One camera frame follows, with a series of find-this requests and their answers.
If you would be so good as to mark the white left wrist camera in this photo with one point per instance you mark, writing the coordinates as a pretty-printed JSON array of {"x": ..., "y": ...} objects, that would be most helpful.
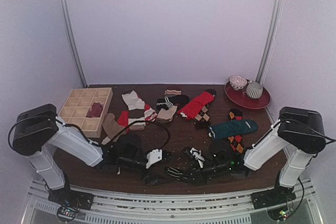
[{"x": 153, "y": 157}]

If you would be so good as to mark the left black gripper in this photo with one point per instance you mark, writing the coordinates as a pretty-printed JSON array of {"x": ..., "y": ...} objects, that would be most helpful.
[{"x": 157, "y": 179}]

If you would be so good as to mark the red beige striped socks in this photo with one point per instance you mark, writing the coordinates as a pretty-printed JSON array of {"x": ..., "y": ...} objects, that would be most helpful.
[{"x": 138, "y": 110}]

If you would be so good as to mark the red sock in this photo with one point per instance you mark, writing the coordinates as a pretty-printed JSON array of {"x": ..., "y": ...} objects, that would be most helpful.
[{"x": 191, "y": 110}]

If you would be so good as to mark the black striped ankle sock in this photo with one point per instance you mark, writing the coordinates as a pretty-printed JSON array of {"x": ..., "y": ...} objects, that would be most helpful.
[{"x": 177, "y": 174}]

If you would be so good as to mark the black orange argyle sock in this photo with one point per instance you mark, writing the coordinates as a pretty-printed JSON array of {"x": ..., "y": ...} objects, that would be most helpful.
[{"x": 236, "y": 142}]

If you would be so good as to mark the wooden compartment box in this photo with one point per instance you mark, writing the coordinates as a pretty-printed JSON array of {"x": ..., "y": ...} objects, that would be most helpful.
[{"x": 78, "y": 103}]

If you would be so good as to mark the aluminium front rail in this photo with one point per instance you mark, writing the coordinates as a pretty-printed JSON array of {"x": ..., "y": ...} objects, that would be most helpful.
[{"x": 114, "y": 207}]

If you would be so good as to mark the aluminium corner post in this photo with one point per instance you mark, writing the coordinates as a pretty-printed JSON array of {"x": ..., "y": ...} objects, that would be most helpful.
[
  {"x": 72, "y": 43},
  {"x": 270, "y": 41}
]

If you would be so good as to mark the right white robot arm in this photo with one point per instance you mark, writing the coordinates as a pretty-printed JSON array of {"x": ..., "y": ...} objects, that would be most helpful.
[{"x": 300, "y": 128}]

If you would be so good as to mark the beige striped folded sock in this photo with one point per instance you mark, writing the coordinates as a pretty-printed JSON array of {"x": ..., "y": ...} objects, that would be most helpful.
[{"x": 169, "y": 92}]

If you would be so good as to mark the patterned white bowl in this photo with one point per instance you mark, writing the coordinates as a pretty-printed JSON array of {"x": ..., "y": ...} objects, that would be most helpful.
[{"x": 237, "y": 82}]

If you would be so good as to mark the left aluminium corner post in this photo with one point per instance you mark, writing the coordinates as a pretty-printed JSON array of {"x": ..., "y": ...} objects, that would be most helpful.
[{"x": 72, "y": 43}]

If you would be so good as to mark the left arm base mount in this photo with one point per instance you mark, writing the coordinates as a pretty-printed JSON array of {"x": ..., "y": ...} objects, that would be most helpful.
[{"x": 70, "y": 201}]

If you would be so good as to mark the right aluminium corner post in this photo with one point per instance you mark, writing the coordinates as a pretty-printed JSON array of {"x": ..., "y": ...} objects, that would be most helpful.
[{"x": 270, "y": 41}]

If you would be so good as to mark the brown argyle sock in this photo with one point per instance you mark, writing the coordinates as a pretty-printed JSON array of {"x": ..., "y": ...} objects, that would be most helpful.
[{"x": 203, "y": 119}]

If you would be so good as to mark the tan ankle sock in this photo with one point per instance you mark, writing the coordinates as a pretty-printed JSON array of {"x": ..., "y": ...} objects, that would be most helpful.
[{"x": 166, "y": 116}]

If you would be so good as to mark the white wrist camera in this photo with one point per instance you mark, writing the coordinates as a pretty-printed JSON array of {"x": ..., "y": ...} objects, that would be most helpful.
[
  {"x": 197, "y": 156},
  {"x": 153, "y": 157}
]

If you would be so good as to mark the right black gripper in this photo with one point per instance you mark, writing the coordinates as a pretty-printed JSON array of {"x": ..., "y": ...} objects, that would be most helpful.
[{"x": 196, "y": 172}]

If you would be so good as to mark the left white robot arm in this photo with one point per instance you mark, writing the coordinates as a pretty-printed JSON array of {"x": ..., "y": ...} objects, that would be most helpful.
[{"x": 36, "y": 129}]

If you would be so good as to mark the striped grey cup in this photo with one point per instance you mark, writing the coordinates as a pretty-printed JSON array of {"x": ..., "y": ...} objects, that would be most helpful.
[{"x": 254, "y": 90}]

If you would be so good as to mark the brown beige sock pair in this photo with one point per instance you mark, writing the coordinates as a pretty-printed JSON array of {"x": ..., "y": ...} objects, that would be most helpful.
[{"x": 111, "y": 128}]

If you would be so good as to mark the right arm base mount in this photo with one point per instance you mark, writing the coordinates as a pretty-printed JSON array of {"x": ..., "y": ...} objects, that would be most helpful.
[{"x": 275, "y": 200}]

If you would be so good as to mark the black white striped sock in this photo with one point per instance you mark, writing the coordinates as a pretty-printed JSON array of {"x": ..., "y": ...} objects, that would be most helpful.
[{"x": 167, "y": 102}]

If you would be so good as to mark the purple magenta striped sock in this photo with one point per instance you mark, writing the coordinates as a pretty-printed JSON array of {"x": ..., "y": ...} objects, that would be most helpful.
[{"x": 95, "y": 110}]

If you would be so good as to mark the dark green sock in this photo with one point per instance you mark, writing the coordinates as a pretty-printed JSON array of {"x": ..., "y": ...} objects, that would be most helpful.
[{"x": 231, "y": 128}]

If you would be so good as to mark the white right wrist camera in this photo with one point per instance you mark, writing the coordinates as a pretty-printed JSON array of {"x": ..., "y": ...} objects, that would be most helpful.
[{"x": 197, "y": 156}]

